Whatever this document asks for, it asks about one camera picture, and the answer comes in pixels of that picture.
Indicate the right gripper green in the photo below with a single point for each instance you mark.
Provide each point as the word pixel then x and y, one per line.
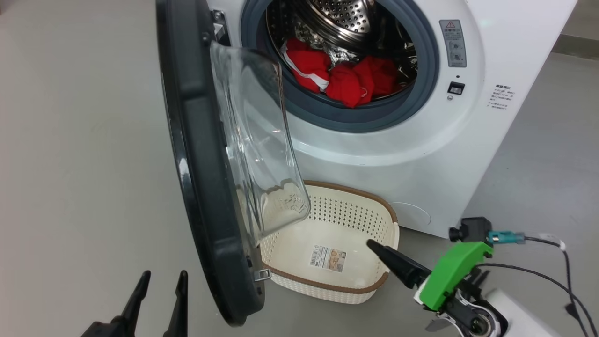
pixel 451 276

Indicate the white front-load washing machine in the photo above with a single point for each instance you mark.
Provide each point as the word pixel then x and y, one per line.
pixel 421 164

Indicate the black door lock slot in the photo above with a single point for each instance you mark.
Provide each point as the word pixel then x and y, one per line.
pixel 456 88

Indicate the teal right camera connector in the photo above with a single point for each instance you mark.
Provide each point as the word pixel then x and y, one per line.
pixel 507 238

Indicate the perforated steel washer drum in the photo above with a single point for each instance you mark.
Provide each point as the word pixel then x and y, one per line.
pixel 346 18

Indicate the dark grey glass washer door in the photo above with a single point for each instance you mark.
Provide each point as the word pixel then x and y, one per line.
pixel 206 140

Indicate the grey warning sticker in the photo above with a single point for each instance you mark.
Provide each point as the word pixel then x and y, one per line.
pixel 453 47

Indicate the silver door latch hook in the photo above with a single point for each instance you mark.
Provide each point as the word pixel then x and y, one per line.
pixel 263 274

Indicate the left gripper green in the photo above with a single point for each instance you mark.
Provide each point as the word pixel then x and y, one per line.
pixel 107 330

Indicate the round white filter cover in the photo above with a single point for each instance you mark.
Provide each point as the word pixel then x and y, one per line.
pixel 416 215

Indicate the barcode sticker in basket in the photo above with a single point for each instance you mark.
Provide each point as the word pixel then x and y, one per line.
pixel 327 258

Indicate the cream perforated laundry basket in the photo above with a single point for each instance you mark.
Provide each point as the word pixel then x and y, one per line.
pixel 337 224

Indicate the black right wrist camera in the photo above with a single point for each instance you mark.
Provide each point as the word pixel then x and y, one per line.
pixel 472 229

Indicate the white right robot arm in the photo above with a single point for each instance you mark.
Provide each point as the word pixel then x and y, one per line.
pixel 524 318

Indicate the grey rubber door gasket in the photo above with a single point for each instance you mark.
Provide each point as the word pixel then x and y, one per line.
pixel 337 119

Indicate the red and white garment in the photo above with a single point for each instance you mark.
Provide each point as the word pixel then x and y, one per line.
pixel 351 86

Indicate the printed text label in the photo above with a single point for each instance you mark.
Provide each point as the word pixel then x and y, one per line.
pixel 501 97

